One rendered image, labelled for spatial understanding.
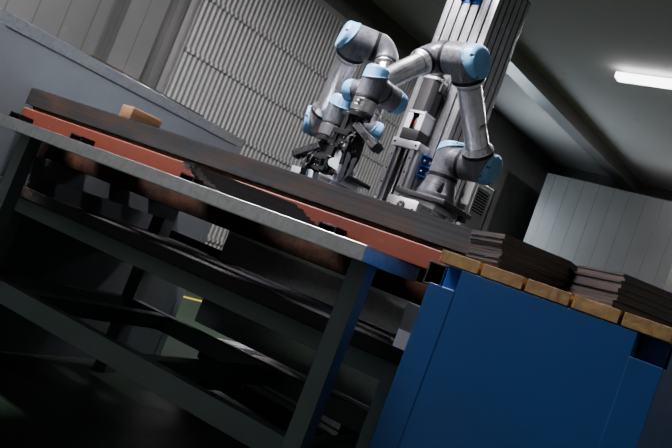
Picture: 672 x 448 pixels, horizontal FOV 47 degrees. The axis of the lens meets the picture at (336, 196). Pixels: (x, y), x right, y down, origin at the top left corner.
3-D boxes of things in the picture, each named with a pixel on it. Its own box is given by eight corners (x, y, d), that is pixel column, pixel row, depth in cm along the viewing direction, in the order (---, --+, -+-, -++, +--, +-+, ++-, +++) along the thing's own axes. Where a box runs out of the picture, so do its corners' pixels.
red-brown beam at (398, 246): (464, 283, 163) (474, 256, 163) (17, 120, 243) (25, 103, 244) (477, 289, 170) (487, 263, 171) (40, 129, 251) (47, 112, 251)
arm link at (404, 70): (430, 33, 274) (336, 76, 244) (456, 36, 267) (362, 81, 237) (433, 64, 279) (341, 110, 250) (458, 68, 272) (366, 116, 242)
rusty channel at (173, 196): (492, 333, 172) (500, 312, 172) (33, 153, 257) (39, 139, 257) (502, 337, 178) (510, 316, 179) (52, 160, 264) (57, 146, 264)
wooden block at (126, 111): (127, 122, 236) (134, 107, 236) (116, 118, 240) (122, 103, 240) (157, 135, 245) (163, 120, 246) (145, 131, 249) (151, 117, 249)
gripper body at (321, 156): (321, 172, 256) (334, 138, 256) (300, 165, 260) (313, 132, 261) (331, 178, 262) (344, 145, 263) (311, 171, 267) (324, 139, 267)
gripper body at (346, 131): (338, 152, 234) (352, 115, 235) (361, 159, 229) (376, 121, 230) (325, 144, 227) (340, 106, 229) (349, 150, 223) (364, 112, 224)
